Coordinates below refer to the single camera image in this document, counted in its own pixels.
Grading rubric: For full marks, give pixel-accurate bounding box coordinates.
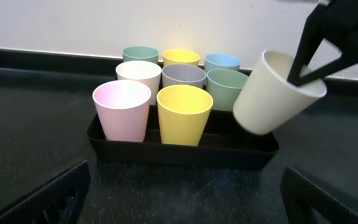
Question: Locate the grey cup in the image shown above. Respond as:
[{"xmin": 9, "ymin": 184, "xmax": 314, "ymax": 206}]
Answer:
[{"xmin": 162, "ymin": 63, "xmax": 207, "ymax": 90}]

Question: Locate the yellow cup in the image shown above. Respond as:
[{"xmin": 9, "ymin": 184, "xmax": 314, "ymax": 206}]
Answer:
[
  {"xmin": 156, "ymin": 84, "xmax": 214, "ymax": 147},
  {"xmin": 162, "ymin": 49, "xmax": 201, "ymax": 67}
]

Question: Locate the green cup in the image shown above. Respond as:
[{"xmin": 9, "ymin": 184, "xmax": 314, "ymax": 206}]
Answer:
[
  {"xmin": 206, "ymin": 68, "xmax": 249, "ymax": 112},
  {"xmin": 122, "ymin": 46, "xmax": 160, "ymax": 65}
]

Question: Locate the blue cup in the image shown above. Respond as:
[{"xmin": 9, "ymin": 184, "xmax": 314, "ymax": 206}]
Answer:
[{"xmin": 203, "ymin": 53, "xmax": 242, "ymax": 74}]

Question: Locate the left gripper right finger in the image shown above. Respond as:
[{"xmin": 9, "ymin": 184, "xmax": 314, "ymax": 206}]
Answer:
[{"xmin": 279, "ymin": 166, "xmax": 358, "ymax": 224}]

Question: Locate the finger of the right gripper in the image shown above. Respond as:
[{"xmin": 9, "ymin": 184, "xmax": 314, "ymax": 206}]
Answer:
[
  {"xmin": 287, "ymin": 4, "xmax": 326, "ymax": 87},
  {"xmin": 292, "ymin": 46, "xmax": 358, "ymax": 87}
]

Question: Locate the pink cup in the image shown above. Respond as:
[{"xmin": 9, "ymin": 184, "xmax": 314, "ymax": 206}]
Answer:
[{"xmin": 92, "ymin": 80, "xmax": 152, "ymax": 143}]

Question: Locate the white cup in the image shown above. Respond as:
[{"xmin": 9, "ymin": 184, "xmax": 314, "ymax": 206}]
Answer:
[{"xmin": 115, "ymin": 60, "xmax": 162, "ymax": 106}]

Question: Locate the black tray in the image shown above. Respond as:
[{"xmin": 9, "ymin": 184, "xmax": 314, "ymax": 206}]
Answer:
[{"xmin": 86, "ymin": 105, "xmax": 280, "ymax": 170}]

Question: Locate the cream cup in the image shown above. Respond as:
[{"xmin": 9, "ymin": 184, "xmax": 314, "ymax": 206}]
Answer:
[{"xmin": 232, "ymin": 50, "xmax": 328, "ymax": 136}]

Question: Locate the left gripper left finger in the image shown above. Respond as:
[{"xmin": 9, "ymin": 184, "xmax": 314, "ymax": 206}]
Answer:
[{"xmin": 0, "ymin": 159, "xmax": 92, "ymax": 224}]

